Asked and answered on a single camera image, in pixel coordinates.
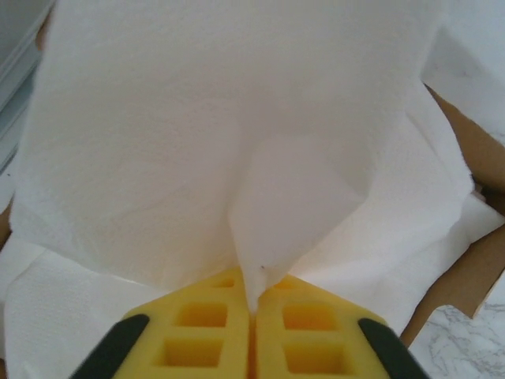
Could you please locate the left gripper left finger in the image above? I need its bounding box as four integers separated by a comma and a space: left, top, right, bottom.
73, 266, 254, 379

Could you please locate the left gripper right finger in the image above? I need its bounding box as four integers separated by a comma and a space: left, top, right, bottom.
253, 272, 431, 379

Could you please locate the white paper napkin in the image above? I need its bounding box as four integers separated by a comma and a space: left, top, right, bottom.
7, 0, 474, 315
0, 0, 505, 379

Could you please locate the aluminium table side rail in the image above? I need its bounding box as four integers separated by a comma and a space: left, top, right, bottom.
0, 0, 54, 174

